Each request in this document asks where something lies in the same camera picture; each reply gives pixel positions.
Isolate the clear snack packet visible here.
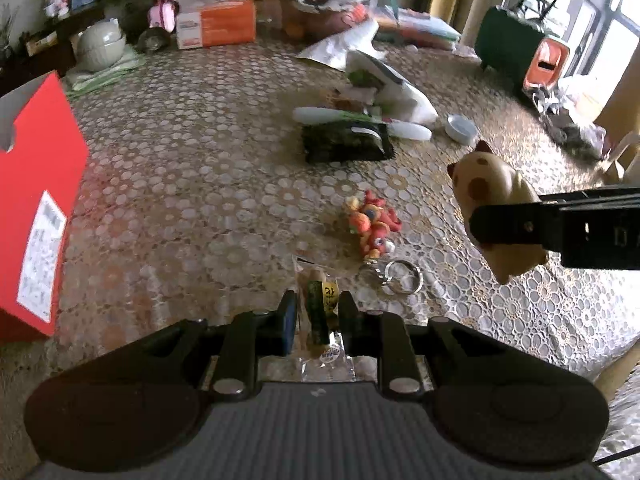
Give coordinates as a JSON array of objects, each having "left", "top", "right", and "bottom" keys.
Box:
[{"left": 292, "top": 255, "right": 358, "bottom": 381}]

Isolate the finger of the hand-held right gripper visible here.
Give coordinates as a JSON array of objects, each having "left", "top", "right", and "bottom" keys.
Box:
[{"left": 469, "top": 199, "right": 563, "bottom": 252}]

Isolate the white plastic bag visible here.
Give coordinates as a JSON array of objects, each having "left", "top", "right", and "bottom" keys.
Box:
[{"left": 345, "top": 50, "right": 440, "bottom": 126}]

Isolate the black snack packet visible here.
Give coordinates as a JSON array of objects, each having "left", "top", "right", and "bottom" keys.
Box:
[{"left": 301, "top": 121, "right": 395, "bottom": 164}]

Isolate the stack of colourful folders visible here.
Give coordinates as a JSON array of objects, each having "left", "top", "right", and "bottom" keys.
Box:
[{"left": 372, "top": 7, "right": 463, "bottom": 46}]

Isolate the small wooden box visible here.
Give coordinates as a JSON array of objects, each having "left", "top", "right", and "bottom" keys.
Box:
[{"left": 25, "top": 30, "right": 60, "bottom": 56}]

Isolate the orange tissue box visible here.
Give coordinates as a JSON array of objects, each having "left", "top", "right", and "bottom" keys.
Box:
[{"left": 174, "top": 0, "right": 258, "bottom": 50}]

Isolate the green folded cloth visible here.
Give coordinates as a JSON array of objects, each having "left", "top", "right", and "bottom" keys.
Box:
[{"left": 64, "top": 45, "right": 148, "bottom": 95}]

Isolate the crumpled plastic bag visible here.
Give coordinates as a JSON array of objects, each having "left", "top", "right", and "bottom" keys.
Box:
[{"left": 530, "top": 77, "right": 608, "bottom": 161}]

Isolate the white jug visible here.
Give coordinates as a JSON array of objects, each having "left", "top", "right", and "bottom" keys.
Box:
[{"left": 602, "top": 130, "right": 640, "bottom": 186}]

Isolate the red cardboard box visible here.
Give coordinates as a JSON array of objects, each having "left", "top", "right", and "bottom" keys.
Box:
[{"left": 0, "top": 71, "right": 91, "bottom": 343}]

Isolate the wooden tv cabinet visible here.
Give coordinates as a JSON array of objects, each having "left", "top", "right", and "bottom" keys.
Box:
[{"left": 0, "top": 0, "right": 261, "bottom": 76}]

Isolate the green case with orange front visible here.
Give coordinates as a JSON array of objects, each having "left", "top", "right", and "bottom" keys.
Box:
[{"left": 474, "top": 6, "right": 572, "bottom": 98}]

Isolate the small round tin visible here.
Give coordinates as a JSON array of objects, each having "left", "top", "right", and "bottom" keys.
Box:
[{"left": 446, "top": 114, "right": 478, "bottom": 146}]

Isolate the white paper wrapper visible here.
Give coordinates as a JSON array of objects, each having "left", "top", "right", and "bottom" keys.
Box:
[{"left": 295, "top": 20, "right": 381, "bottom": 73}]

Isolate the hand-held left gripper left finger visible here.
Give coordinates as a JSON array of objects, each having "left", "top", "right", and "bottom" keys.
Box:
[{"left": 137, "top": 289, "right": 301, "bottom": 395}]

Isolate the orange dragon keychain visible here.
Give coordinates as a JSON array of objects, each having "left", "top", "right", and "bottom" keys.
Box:
[{"left": 345, "top": 189, "right": 425, "bottom": 295}]

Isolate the beige cat figurine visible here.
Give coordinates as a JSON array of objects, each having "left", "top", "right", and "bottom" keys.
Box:
[{"left": 446, "top": 140, "right": 550, "bottom": 285}]

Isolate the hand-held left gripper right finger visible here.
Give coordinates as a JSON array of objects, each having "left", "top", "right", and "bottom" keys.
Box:
[{"left": 337, "top": 291, "right": 501, "bottom": 395}]

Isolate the white and green tube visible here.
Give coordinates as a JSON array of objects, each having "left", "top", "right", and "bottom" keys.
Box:
[{"left": 292, "top": 106, "right": 433, "bottom": 142}]

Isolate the grey round lidded bowl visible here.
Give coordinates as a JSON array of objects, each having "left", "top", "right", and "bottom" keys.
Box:
[{"left": 76, "top": 19, "right": 128, "bottom": 73}]

